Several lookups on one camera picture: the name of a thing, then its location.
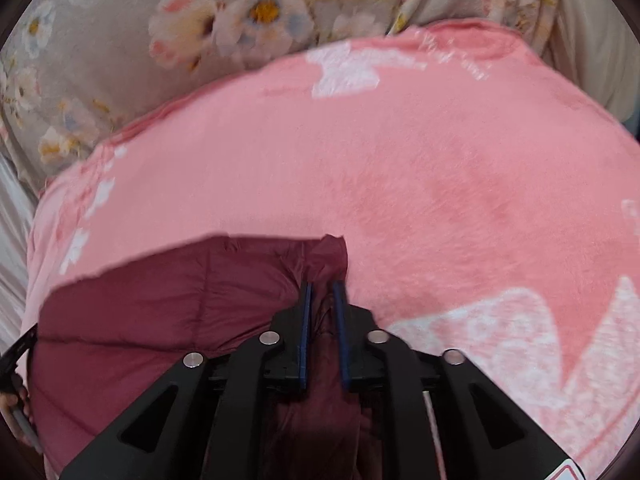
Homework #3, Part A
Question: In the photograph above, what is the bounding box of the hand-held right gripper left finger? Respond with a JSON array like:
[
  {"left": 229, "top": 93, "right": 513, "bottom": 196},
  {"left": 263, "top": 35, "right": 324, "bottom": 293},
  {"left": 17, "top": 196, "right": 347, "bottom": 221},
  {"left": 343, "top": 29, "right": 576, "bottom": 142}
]
[{"left": 60, "top": 281, "right": 315, "bottom": 480}]

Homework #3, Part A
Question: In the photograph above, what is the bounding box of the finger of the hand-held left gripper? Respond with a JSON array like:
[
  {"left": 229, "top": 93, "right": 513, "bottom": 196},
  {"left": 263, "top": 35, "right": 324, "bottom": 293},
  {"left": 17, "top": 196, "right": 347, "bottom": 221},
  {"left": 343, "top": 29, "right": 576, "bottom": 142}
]
[{"left": 0, "top": 325, "right": 40, "bottom": 371}]

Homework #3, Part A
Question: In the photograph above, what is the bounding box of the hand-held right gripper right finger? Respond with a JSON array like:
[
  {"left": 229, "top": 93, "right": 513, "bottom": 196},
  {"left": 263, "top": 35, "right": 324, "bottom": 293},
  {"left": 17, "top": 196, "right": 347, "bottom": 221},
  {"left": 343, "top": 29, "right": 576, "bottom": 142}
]
[{"left": 331, "top": 281, "right": 587, "bottom": 480}]

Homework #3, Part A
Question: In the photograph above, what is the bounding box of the maroon quilted puffer jacket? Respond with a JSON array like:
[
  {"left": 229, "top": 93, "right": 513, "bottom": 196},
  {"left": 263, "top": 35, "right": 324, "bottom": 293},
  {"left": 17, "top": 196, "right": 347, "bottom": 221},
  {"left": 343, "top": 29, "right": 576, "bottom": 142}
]
[{"left": 30, "top": 234, "right": 381, "bottom": 480}]

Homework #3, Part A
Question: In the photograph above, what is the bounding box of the person's left hand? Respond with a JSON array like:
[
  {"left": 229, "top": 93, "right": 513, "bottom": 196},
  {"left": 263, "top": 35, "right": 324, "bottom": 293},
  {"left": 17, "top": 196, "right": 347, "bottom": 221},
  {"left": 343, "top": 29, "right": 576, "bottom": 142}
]
[{"left": 0, "top": 374, "right": 32, "bottom": 428}]

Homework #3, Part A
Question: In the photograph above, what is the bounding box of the silver satin curtain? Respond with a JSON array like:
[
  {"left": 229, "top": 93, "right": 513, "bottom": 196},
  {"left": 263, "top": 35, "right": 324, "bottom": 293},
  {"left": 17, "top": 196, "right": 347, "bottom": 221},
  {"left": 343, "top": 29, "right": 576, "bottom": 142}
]
[{"left": 0, "top": 150, "right": 40, "bottom": 353}]

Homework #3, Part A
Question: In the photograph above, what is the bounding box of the pink blanket with white print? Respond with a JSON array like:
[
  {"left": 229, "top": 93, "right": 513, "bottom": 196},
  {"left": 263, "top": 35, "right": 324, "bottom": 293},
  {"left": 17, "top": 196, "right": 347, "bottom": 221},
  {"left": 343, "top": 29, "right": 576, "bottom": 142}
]
[{"left": 22, "top": 17, "right": 640, "bottom": 480}]

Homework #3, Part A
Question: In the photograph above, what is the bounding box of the grey floral bed sheet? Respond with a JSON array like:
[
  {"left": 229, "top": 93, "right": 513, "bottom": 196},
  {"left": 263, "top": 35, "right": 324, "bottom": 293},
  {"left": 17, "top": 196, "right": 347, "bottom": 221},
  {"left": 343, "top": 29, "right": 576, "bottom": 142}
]
[{"left": 0, "top": 0, "right": 566, "bottom": 196}]

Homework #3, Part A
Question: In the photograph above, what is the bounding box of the beige curtain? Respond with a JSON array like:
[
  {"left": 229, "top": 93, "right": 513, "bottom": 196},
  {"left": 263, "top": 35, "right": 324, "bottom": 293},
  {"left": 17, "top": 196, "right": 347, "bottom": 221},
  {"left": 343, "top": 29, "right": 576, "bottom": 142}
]
[{"left": 415, "top": 0, "right": 640, "bottom": 128}]

